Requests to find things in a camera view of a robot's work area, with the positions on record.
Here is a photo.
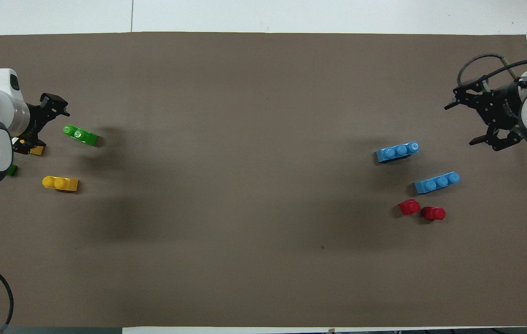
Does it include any blue three-stud toy block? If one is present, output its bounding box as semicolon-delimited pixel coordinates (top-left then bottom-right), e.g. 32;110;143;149
414;172;461;194
376;141;420;163

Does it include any brown table mat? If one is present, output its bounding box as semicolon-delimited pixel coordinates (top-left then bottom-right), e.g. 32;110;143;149
0;32;527;328

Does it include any red one-stud toy block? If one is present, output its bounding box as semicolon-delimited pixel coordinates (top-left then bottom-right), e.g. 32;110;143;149
422;206;446;221
398;199;421;216

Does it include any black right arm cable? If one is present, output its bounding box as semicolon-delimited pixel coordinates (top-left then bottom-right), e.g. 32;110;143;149
457;54;527;90

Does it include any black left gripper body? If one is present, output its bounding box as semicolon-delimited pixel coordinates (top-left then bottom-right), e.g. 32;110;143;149
12;104;49;141

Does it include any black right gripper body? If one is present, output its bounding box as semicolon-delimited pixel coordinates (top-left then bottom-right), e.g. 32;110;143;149
476;83;524;134

